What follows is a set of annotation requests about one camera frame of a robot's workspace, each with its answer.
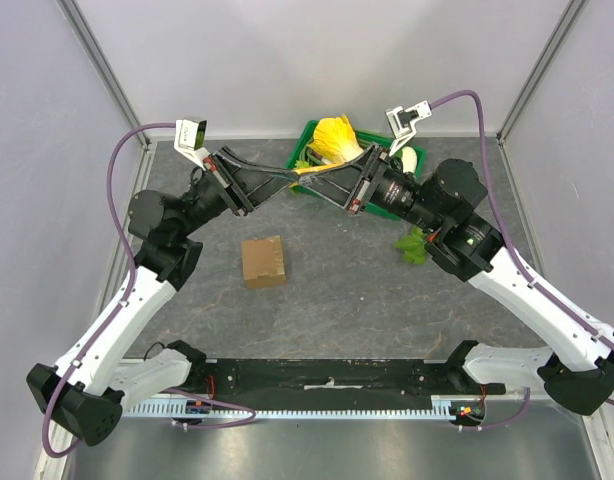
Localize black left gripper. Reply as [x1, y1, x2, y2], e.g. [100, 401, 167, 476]
[175, 145, 300, 238]

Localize yellow utility knife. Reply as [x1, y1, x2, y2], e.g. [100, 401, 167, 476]
[292, 165, 333, 183]

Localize brown cardboard express box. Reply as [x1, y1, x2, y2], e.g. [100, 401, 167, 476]
[241, 235, 287, 289]

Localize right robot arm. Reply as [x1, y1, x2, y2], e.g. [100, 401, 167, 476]
[297, 144, 614, 416]

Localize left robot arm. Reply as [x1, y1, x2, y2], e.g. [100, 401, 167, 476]
[26, 147, 298, 446]

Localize yellow napa cabbage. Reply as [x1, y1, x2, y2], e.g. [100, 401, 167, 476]
[309, 115, 363, 164]

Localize green long beans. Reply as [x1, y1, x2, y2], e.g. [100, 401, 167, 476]
[294, 145, 331, 169]

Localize green plastic tray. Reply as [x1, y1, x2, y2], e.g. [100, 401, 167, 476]
[283, 118, 428, 222]

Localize white radish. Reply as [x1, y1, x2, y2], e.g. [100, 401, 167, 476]
[400, 146, 418, 174]

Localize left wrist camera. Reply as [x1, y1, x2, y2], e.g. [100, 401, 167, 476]
[174, 118, 209, 168]

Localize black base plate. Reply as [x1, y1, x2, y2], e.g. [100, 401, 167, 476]
[181, 358, 506, 397]

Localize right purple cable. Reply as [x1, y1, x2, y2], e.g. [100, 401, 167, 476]
[430, 89, 614, 433]

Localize slotted cable duct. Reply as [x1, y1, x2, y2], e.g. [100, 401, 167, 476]
[123, 396, 484, 421]

